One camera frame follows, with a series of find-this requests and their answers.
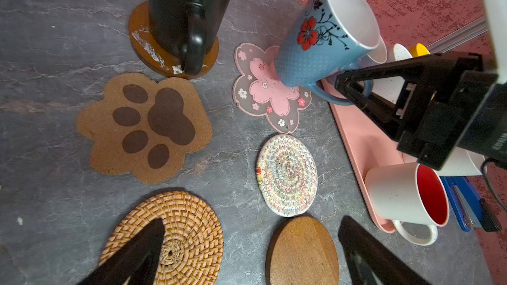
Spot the dark glossy brown coaster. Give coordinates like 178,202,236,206
128,1,219,80

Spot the pink tray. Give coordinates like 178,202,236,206
320,74,409,234

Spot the blue mug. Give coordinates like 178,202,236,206
274,0,380,106

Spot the pink flower coaster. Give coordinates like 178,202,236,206
232,43,312,134

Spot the blue stapler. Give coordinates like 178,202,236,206
440,177,502,232

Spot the white mug back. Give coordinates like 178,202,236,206
372,43,415,106

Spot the paw print cork coaster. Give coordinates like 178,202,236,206
76,73,213,184

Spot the red inside white mug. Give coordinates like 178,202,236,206
364,161,450,246

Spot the yellow mug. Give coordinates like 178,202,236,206
409,43,430,58

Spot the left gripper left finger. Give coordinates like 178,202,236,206
80,218,165,284

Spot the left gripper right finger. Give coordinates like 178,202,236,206
338,216,429,284

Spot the black mug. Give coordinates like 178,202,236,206
148,0,230,77

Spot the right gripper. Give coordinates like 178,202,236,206
334,52,506,170

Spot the white mug right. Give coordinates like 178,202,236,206
434,147,485,177

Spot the brown wooden round coaster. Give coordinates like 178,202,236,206
265,216,339,284

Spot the beige woven round coaster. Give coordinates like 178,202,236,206
256,134,318,218

